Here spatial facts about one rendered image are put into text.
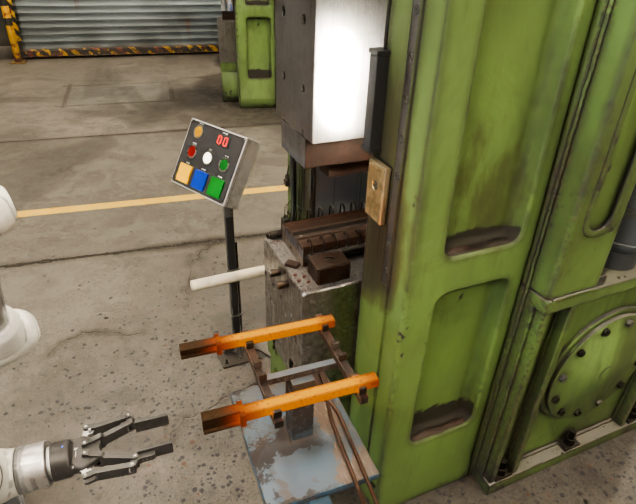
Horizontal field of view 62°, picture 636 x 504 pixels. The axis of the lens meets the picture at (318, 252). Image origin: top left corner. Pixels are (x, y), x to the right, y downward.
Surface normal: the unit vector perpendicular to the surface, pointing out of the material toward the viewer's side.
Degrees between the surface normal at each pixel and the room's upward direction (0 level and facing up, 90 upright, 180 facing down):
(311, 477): 0
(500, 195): 89
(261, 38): 90
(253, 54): 90
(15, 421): 0
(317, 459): 0
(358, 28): 90
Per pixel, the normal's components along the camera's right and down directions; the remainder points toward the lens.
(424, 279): 0.40, 0.49
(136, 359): 0.03, -0.85
